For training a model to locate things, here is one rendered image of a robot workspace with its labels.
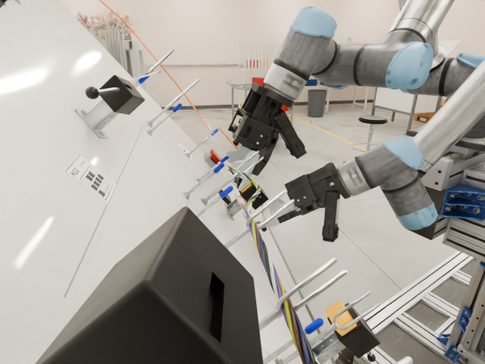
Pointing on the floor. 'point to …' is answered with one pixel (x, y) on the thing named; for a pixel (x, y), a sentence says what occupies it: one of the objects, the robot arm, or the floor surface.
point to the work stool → (371, 127)
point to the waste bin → (316, 102)
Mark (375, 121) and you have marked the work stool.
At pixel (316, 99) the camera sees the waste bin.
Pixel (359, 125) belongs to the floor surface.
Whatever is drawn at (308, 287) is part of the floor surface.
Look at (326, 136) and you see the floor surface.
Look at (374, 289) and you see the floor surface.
